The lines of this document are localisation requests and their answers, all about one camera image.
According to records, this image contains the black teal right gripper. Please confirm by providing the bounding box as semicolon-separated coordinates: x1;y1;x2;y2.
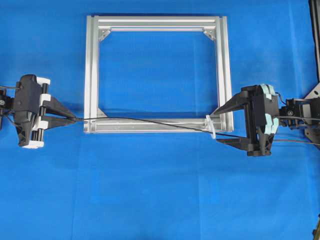
210;83;279;157

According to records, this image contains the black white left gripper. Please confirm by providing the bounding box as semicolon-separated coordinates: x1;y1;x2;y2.
13;74;82;149

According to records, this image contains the thin black wire with plug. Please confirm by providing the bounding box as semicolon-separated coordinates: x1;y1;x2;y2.
73;116;320;146

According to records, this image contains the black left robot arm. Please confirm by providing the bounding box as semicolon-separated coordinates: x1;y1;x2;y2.
0;74;82;149

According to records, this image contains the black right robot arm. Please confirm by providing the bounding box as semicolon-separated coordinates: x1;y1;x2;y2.
215;84;320;157

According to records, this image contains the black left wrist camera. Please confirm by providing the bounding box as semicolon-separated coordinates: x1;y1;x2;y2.
13;74;42;114

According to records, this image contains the silver aluminium extrusion frame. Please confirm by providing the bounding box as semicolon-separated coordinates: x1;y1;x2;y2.
84;15;234;133

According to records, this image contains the grey metal base plate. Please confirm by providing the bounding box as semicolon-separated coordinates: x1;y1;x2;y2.
304;82;320;100

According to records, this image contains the black vertical rail right edge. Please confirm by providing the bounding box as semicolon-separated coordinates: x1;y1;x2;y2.
308;0;320;82

